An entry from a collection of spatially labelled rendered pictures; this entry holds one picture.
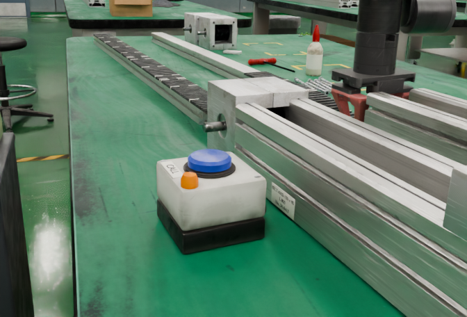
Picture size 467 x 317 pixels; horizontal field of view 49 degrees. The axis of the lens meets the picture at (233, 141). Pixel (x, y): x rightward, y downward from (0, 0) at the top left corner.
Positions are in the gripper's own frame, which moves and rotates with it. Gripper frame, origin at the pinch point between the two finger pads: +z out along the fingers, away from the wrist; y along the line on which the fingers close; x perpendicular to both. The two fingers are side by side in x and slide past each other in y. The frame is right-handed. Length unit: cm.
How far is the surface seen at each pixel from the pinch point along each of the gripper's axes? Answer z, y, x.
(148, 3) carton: -4, 25, 199
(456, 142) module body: -5.1, -3.8, -18.9
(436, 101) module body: -6.8, 2.6, -9.6
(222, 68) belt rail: 0, 0, 52
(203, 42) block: 0, 12, 94
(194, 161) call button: -6.8, -33.5, -16.7
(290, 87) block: -8.7, -15.2, -2.4
